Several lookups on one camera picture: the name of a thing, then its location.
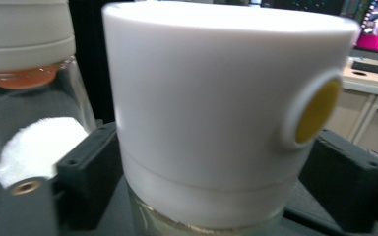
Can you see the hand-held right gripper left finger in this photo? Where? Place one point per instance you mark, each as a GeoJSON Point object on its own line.
{"type": "Point", "coordinates": [90, 170]}

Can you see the dark computer monitor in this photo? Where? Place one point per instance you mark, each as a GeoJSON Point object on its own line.
{"type": "Point", "coordinates": [302, 6]}

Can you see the glass shaker yellow button lid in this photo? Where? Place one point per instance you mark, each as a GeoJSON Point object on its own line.
{"type": "Point", "coordinates": [216, 108]}

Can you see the glass salt shaker white lid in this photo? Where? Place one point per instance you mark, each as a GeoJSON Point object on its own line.
{"type": "Point", "coordinates": [23, 36]}

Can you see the black flat device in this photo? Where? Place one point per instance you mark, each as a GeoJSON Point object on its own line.
{"type": "Point", "coordinates": [374, 67]}

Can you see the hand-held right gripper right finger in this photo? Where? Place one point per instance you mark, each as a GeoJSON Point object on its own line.
{"type": "Point", "coordinates": [344, 177]}

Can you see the beige side desk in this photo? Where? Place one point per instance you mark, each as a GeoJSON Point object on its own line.
{"type": "Point", "coordinates": [357, 105]}

